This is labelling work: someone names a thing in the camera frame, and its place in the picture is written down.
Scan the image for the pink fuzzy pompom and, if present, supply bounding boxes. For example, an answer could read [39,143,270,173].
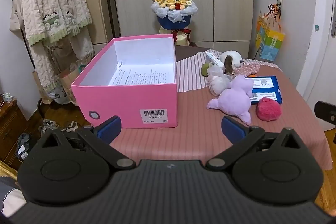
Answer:
[256,97,282,122]

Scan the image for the purple plush toy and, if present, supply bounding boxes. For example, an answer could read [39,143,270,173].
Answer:
[206,75,253,126]

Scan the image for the blue wet wipes pack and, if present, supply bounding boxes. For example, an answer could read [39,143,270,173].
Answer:
[251,76,282,105]

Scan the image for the pink floral fabric pouch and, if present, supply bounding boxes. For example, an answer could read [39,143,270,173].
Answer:
[233,63,260,77]

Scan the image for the white mesh bath pouf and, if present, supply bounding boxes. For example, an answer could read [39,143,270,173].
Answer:
[206,65,232,96]

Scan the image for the white fluffy plush sheep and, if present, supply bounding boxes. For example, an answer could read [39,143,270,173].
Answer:
[219,50,243,68]

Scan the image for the brown plush toy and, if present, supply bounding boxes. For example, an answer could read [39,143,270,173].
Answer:
[224,55,234,75]

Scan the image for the green makeup sponge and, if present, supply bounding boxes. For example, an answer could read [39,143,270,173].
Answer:
[201,62,212,77]

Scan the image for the wooden bedside cabinet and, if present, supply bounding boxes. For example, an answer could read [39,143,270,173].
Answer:
[0,99,27,170]

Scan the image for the brown paper shopping bag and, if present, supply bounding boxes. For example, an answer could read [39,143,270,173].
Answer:
[33,63,82,106]

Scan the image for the white door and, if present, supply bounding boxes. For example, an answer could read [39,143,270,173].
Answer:
[296,0,336,132]

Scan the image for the printed paper sheet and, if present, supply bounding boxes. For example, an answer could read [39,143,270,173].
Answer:
[109,64,175,86]

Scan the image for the pink cardboard box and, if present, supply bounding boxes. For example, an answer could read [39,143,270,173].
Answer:
[71,34,178,128]

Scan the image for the colourful paper gift bag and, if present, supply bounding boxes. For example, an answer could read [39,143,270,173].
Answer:
[255,14,285,61]

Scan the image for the cream knit cardigan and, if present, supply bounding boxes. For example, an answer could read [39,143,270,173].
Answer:
[23,0,95,92]

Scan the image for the cream ribbon gift box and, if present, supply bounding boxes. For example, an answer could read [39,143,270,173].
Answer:
[159,27,191,46]

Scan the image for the crochet flower bouquet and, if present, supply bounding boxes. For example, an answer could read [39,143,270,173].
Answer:
[150,0,198,30]

